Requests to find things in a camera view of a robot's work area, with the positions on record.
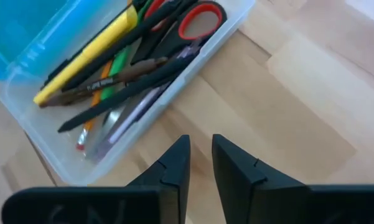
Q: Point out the orange pen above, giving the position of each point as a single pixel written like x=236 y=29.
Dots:
x=88 y=124

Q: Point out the dark brown pen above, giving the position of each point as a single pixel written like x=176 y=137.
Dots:
x=133 y=70

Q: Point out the green pen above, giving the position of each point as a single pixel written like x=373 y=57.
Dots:
x=119 y=63

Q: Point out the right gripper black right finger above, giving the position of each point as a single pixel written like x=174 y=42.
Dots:
x=267 y=202

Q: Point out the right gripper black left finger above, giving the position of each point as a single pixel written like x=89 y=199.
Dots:
x=112 y=205

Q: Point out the clear box with blue lid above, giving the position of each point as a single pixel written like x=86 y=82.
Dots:
x=15 y=28

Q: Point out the red and black scissors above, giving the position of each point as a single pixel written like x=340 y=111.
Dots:
x=161 y=43

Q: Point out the yellow pen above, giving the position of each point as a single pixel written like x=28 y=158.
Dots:
x=90 y=53

